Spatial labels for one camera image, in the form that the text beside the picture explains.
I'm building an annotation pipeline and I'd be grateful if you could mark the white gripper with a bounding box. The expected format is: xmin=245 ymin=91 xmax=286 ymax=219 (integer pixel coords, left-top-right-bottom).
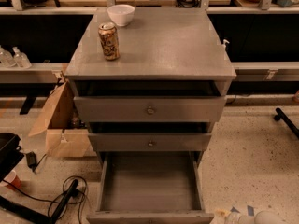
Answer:
xmin=215 ymin=209 xmax=254 ymax=224

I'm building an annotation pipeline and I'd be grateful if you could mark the grey bottom drawer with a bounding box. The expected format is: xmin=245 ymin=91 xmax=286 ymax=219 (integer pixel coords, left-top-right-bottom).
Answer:
xmin=87 ymin=151 xmax=213 ymax=224

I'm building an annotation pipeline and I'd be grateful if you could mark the grey drawer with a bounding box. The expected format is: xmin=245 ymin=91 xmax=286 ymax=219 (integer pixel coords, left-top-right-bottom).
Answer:
xmin=74 ymin=80 xmax=225 ymax=122
xmin=89 ymin=122 xmax=211 ymax=151
xmin=87 ymin=151 xmax=213 ymax=224

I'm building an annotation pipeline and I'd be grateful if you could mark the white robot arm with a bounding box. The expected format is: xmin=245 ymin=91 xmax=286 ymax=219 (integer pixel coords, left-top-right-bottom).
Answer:
xmin=210 ymin=210 xmax=289 ymax=224

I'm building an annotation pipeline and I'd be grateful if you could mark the grey middle drawer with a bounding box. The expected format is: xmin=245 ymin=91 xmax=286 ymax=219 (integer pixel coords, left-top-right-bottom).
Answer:
xmin=89 ymin=122 xmax=211 ymax=151

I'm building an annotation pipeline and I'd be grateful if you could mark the grey wooden drawer cabinet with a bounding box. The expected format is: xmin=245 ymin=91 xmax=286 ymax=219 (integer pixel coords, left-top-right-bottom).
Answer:
xmin=64 ymin=7 xmax=237 ymax=170

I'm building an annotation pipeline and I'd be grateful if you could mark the grey top drawer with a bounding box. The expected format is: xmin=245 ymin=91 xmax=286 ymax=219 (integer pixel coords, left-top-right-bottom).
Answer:
xmin=74 ymin=80 xmax=225 ymax=122

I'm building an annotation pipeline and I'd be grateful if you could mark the black caster leg right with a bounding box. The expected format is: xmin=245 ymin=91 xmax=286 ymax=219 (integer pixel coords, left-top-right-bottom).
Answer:
xmin=274 ymin=108 xmax=299 ymax=139

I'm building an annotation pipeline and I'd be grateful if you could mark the white pump bottle behind cabinet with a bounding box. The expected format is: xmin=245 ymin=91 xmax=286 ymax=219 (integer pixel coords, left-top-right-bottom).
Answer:
xmin=222 ymin=39 xmax=230 ymax=51

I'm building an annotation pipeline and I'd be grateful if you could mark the open cardboard box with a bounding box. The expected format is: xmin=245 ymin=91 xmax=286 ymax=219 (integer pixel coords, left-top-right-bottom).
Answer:
xmin=29 ymin=82 xmax=91 ymax=158

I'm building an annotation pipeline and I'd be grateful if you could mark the black power adapter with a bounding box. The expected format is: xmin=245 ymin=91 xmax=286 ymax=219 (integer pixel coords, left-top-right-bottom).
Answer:
xmin=26 ymin=152 xmax=37 ymax=170

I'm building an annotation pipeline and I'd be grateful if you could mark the red plastic cup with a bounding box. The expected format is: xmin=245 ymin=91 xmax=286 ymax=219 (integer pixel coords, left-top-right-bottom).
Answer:
xmin=0 ymin=170 xmax=21 ymax=191

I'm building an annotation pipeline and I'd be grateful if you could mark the gold soda can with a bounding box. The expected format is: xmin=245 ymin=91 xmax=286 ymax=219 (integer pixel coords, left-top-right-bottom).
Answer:
xmin=98 ymin=22 xmax=120 ymax=61

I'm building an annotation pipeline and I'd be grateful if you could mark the black stand leg left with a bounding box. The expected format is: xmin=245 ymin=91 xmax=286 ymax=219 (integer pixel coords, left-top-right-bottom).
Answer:
xmin=0 ymin=179 xmax=80 ymax=224

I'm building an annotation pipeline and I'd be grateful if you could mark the black bin left edge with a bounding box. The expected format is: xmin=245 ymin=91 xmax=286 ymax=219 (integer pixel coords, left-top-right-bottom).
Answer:
xmin=0 ymin=133 xmax=24 ymax=182

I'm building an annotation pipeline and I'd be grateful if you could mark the white ceramic bowl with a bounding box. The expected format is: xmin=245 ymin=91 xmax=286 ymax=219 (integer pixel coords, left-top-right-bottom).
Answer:
xmin=107 ymin=5 xmax=135 ymax=26

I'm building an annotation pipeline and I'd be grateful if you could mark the clear sanitizer bottle right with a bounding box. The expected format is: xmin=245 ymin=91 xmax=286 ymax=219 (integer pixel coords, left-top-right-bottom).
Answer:
xmin=13 ymin=47 xmax=32 ymax=69

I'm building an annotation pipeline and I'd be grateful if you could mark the clear sanitizer bottle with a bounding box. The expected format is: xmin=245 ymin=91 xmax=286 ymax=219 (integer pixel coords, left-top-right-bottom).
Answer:
xmin=13 ymin=47 xmax=32 ymax=69
xmin=0 ymin=46 xmax=16 ymax=67

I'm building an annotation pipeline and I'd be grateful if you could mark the clear sanitizer bottle left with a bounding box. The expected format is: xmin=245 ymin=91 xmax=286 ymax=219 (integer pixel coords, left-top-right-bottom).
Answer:
xmin=0 ymin=46 xmax=16 ymax=67

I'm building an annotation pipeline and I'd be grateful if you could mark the black cable coil floor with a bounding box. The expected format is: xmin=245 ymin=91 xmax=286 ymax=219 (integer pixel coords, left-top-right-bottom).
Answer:
xmin=0 ymin=179 xmax=79 ymax=224

